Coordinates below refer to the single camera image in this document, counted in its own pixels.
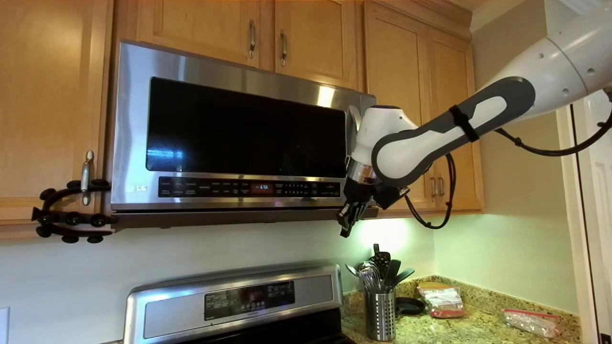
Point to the stainless steel stove panel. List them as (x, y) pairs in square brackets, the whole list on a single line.
[(272, 304)]

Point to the stainless steel microwave body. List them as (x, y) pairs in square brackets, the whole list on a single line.
[(214, 216)]

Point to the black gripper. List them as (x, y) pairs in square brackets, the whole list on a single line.
[(358, 197)]

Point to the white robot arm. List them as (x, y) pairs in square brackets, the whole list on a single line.
[(390, 151)]

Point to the kitchen utensils bunch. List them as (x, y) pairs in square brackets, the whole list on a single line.
[(379, 271)]

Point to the stainless steel microwave door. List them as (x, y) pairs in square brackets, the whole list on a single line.
[(203, 134)]

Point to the clear plastic snack bag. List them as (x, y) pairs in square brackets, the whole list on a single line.
[(536, 323)]

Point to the red packaged food bag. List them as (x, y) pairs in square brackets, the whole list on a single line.
[(442, 300)]

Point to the metal utensil holder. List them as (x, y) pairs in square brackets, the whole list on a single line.
[(381, 315)]

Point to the wooden upper cabinets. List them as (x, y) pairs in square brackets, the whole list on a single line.
[(58, 74)]

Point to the black small dish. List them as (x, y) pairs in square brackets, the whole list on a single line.
[(409, 306)]

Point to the silver cabinet handle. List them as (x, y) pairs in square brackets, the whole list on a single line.
[(86, 178)]

